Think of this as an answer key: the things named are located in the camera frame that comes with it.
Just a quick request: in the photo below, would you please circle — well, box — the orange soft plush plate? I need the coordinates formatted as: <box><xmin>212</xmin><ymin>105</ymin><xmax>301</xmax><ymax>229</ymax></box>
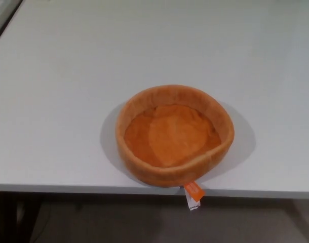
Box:
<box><xmin>115</xmin><ymin>85</ymin><xmax>235</xmax><ymax>211</ymax></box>

